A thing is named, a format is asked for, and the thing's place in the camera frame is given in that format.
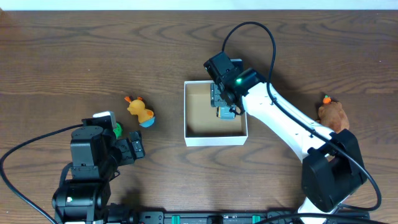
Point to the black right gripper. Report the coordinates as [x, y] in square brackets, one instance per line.
[222, 99]

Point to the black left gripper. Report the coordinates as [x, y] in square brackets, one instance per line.
[125, 149]

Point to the yellow grey toy truck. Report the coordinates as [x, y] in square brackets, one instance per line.
[224, 113]

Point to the brown plush capybara toy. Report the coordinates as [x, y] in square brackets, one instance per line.
[332, 115]

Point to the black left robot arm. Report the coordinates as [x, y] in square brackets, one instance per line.
[96, 156]

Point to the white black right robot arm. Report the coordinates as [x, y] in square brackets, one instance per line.
[332, 164]

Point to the green ribbed wheel toy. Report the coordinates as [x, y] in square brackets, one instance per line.
[118, 130]

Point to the white cardboard box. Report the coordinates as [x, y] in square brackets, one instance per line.
[202, 127]

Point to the orange rubber duck toy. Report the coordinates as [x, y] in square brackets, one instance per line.
[137, 107]

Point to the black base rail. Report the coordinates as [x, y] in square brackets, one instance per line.
[199, 217]

